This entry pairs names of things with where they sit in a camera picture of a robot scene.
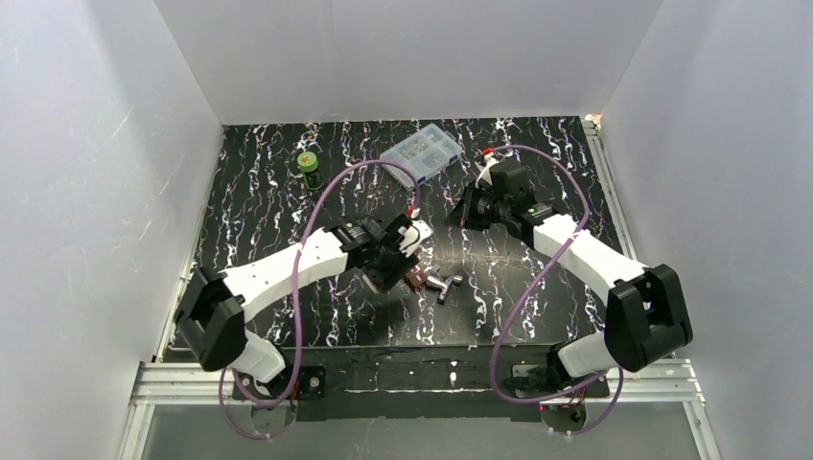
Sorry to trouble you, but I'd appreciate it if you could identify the chrome metal faucet fitting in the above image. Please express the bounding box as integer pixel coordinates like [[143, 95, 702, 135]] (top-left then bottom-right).
[[426, 274, 463, 305]]

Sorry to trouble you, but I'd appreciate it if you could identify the aluminium frame rail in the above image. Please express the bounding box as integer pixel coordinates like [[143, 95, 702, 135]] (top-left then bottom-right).
[[117, 117, 722, 460]]

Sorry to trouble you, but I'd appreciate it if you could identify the clear plastic compartment box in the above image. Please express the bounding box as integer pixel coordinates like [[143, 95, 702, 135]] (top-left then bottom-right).
[[380, 124, 463, 185]]

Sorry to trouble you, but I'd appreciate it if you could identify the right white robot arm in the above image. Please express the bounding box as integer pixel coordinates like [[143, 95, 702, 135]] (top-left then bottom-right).
[[447, 153, 693, 388]]

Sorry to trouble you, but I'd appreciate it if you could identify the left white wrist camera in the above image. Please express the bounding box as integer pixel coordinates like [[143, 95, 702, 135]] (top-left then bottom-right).
[[398, 207, 433, 257]]

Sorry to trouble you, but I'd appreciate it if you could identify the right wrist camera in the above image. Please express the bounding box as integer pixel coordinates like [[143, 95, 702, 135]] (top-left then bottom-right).
[[476, 148, 500, 190]]

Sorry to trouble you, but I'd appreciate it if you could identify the red weekly pill organizer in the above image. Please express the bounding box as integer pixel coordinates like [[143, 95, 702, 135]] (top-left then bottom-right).
[[403, 266, 429, 292]]

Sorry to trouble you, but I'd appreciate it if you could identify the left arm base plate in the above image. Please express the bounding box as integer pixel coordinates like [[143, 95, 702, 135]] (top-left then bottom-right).
[[232, 365, 327, 434]]

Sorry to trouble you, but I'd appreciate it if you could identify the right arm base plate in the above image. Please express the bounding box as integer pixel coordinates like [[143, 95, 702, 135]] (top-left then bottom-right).
[[500, 365, 623, 438]]

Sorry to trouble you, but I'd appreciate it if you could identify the green capped dark bottle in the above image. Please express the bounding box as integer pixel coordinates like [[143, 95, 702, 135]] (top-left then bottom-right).
[[296, 150, 323, 191]]

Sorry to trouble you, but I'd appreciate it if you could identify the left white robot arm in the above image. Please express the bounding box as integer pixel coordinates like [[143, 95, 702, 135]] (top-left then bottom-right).
[[174, 215, 433, 383]]

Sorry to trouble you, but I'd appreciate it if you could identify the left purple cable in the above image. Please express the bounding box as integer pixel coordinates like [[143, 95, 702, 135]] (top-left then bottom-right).
[[218, 158, 424, 442]]

